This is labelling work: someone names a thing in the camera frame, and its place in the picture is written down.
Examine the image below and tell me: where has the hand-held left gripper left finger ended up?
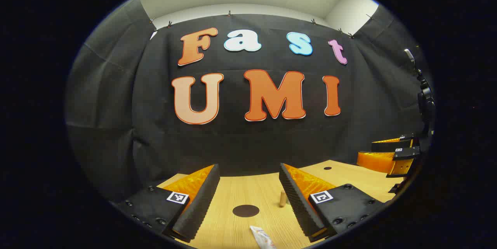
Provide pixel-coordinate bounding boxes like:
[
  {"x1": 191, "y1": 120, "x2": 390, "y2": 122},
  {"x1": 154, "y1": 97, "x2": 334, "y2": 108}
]
[{"x1": 111, "y1": 164, "x2": 221, "y2": 243}]

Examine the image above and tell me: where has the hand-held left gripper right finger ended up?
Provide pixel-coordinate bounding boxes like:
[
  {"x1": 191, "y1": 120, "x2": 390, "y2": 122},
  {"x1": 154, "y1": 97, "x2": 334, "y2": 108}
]
[{"x1": 279, "y1": 163, "x2": 385, "y2": 243}]

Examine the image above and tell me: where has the white toothpaste tube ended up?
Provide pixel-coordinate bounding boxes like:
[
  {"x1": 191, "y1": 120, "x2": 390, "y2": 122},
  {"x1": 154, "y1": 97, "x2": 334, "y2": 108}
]
[{"x1": 250, "y1": 226, "x2": 277, "y2": 249}]

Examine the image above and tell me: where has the wooden desktop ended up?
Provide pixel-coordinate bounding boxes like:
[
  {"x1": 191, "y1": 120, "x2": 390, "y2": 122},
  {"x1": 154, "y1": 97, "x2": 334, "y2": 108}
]
[{"x1": 155, "y1": 160, "x2": 404, "y2": 249}]

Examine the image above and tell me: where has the black backdrop cloth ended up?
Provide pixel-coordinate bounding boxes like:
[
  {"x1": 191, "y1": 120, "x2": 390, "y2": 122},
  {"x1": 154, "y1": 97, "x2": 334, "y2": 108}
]
[{"x1": 65, "y1": 0, "x2": 433, "y2": 203}]

